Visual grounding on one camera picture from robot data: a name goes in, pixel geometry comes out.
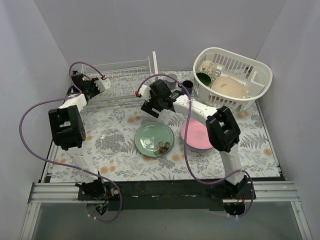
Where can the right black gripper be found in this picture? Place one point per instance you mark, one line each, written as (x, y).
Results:
(152, 108)

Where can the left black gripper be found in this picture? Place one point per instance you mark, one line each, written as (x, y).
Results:
(78, 78)

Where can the green plate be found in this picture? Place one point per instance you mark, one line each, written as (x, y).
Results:
(154, 139)

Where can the white wire dish rack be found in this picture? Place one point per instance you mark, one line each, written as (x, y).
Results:
(125, 78)

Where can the clear glass plate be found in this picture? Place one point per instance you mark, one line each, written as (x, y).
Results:
(110, 141)

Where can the pink plate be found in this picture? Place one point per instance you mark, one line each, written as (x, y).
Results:
(197, 135)

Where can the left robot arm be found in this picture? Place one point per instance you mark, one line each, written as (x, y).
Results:
(68, 130)

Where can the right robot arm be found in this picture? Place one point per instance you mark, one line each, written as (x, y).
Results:
(222, 130)

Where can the cream leaf-shaped dish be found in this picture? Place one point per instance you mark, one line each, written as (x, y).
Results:
(228, 86)

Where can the grey mug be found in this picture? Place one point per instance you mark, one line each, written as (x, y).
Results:
(170, 81)

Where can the floral tablecloth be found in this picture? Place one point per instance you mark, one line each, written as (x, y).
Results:
(180, 163)

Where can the dark blue mug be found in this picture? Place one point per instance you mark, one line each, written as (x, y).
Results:
(186, 86)

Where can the white cutting board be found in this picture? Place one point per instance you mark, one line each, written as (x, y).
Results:
(155, 63)

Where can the floral mug green inside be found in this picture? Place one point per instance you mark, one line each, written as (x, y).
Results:
(205, 72)

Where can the white plastic basket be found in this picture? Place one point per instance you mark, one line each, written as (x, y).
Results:
(255, 76)

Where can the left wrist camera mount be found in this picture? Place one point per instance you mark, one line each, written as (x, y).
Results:
(103, 84)

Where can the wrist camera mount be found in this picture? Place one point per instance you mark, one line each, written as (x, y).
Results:
(144, 92)
(103, 84)

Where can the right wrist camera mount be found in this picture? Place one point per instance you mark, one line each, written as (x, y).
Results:
(144, 92)

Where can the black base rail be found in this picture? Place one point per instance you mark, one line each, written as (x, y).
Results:
(162, 195)

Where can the aluminium frame rail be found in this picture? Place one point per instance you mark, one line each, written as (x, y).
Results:
(54, 193)

